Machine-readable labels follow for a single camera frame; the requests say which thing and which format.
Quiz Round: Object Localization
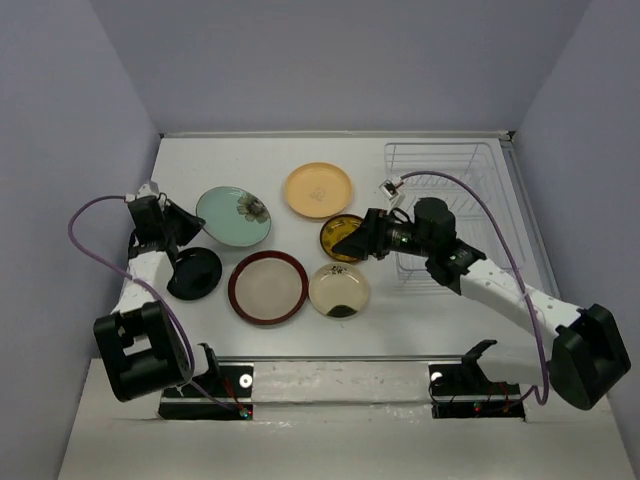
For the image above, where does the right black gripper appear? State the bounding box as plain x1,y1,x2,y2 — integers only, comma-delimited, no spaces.
332,207,435,260

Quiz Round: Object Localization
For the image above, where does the light blue flower plate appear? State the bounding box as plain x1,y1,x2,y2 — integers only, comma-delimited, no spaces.
196,186,272,248

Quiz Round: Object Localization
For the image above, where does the red rim white plate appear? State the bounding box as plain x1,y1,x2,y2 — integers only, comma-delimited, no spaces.
227,250,309,327

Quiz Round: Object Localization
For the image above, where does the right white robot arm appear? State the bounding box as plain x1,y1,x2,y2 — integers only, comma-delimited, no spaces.
332,197,631,410

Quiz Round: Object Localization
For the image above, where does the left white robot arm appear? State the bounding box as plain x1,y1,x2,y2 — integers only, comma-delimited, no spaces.
93,194,222,402

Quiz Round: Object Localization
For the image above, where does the yellow patterned black-rim plate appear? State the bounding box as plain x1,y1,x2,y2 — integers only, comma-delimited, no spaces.
319,214,363,263

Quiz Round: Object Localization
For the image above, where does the cream plate black mark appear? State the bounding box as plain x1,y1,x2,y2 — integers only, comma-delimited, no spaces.
308,262,371,319

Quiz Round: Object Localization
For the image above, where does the orange round plate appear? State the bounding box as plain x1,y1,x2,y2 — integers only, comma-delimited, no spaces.
284,162,354,219

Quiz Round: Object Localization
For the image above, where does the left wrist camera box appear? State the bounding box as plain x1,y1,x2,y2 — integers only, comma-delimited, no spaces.
125,181,160,203

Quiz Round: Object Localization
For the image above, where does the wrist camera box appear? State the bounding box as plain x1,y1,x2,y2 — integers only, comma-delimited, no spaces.
125,181,160,203
379,177,405,209

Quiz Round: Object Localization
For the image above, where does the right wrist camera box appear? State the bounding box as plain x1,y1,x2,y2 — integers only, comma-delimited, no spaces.
379,177,405,209

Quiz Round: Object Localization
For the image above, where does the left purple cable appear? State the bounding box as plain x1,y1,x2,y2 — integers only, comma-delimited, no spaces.
67,194,251,417

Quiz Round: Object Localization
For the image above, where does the purple cable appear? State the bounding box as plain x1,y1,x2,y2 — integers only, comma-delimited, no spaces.
399,170,551,405
67,194,251,417

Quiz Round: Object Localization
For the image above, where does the white wire dish rack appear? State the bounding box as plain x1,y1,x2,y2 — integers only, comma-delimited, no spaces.
384,141,542,287

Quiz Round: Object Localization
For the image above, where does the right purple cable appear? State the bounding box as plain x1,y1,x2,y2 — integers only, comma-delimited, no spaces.
399,170,551,405

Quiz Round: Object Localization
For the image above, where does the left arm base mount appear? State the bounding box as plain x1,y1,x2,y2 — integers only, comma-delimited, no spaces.
157,362,254,421

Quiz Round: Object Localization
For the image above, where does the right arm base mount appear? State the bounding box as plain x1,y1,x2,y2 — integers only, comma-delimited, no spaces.
428,363,525,420

